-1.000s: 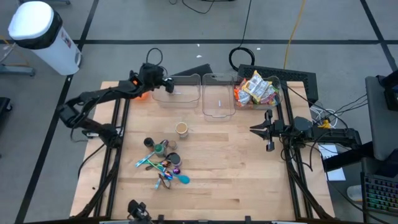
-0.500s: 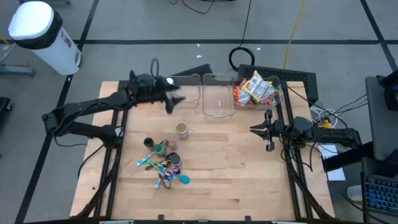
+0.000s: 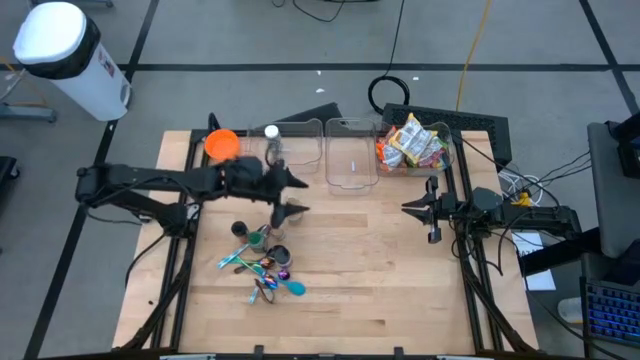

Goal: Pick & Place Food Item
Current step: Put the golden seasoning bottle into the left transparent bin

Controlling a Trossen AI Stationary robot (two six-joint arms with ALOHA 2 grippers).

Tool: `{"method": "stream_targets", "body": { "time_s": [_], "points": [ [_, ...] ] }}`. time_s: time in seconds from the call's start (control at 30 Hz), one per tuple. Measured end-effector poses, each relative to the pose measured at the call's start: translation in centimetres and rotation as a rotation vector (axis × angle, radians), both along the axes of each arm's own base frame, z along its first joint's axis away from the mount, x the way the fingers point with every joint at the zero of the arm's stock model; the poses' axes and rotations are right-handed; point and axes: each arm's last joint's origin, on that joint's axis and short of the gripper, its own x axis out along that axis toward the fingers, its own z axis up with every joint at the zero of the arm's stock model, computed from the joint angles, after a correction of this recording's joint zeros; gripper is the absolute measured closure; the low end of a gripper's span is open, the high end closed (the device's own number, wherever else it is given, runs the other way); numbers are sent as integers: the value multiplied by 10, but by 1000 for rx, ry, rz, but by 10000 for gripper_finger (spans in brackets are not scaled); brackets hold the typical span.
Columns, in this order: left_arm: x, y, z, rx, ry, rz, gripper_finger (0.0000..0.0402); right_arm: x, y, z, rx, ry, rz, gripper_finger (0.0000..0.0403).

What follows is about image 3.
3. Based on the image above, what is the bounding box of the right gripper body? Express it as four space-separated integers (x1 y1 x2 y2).
425 175 460 245

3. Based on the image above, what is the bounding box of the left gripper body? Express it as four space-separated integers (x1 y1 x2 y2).
221 155 289 206

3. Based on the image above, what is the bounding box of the green lid spice jar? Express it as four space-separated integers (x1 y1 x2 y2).
247 230 270 254

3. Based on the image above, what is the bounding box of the purple label spice jar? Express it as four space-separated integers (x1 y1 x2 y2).
271 244 295 270

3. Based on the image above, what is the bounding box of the green ramen packet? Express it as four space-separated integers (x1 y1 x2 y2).
417 135 450 170

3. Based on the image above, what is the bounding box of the white lid spice jar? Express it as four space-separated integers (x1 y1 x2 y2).
263 124 286 166

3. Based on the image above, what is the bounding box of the orange ramen packet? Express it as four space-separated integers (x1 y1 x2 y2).
375 127 405 170

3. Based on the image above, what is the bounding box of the dark metal spoon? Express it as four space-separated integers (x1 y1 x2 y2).
248 278 277 306

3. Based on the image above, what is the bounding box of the clear plastic bin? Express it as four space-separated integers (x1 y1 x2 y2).
374 119 456 178
246 118 325 175
324 117 380 197

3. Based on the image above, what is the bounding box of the orange bowl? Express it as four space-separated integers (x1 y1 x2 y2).
203 128 242 163

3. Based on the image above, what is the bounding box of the white paper sheet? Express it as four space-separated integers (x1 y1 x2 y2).
510 231 557 293

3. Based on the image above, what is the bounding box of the white computer mouse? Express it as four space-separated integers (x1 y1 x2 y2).
557 296 585 325

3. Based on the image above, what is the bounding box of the RGB lit keyboard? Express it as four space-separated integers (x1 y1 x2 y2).
581 278 640 347

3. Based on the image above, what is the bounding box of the grey stand base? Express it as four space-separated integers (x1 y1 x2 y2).
0 102 58 124

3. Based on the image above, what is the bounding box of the white trash can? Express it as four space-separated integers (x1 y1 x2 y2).
12 1 133 123

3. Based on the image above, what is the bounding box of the white cable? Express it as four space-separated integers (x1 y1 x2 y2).
498 168 546 207

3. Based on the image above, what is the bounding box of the black hanging cable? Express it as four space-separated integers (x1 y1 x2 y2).
367 0 412 116

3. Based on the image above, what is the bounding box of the yellow cable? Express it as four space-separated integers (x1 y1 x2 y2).
455 0 495 112

